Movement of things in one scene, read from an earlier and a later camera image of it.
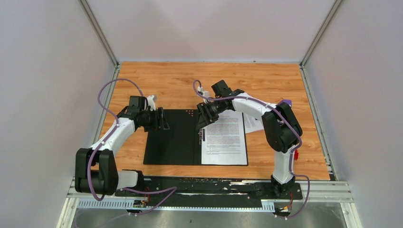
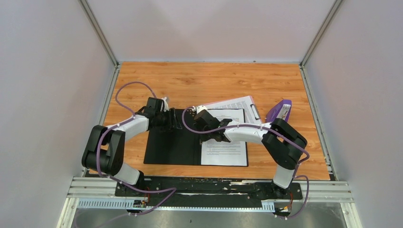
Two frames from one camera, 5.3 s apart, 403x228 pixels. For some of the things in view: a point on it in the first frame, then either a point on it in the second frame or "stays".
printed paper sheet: (223, 142) stays
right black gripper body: (213, 109) → (206, 137)
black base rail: (201, 189) stays
